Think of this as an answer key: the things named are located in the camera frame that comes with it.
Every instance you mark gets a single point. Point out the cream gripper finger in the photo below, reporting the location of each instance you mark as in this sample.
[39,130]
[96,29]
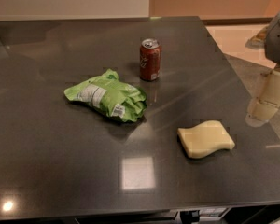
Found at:
[266,99]

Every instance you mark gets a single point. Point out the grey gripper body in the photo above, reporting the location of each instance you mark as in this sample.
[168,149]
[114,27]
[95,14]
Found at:
[278,41]

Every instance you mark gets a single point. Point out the red coke can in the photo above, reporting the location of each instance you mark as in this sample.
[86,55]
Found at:
[150,59]

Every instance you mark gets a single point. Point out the yellow wavy sponge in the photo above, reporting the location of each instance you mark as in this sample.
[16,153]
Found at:
[205,139]

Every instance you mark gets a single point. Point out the green chip bag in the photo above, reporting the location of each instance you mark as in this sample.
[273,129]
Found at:
[109,96]

